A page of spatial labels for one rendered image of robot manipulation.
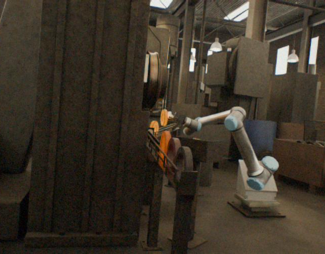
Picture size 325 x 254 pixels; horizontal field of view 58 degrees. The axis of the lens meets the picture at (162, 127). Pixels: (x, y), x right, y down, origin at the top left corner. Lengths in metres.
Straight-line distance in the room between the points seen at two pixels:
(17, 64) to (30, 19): 0.38
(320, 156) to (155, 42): 3.08
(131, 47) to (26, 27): 1.11
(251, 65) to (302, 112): 1.81
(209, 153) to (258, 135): 3.73
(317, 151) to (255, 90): 2.32
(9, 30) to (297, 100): 5.79
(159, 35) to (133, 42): 3.31
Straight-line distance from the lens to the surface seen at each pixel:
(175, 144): 1.45
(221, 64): 6.02
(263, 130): 5.57
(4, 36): 2.76
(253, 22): 7.01
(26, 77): 2.68
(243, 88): 5.83
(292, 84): 7.06
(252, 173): 2.67
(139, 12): 1.99
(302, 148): 4.35
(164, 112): 2.64
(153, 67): 2.21
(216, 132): 4.89
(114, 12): 1.97
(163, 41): 5.18
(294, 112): 6.99
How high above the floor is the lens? 0.88
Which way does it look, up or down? 3 degrees down
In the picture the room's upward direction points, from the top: 5 degrees clockwise
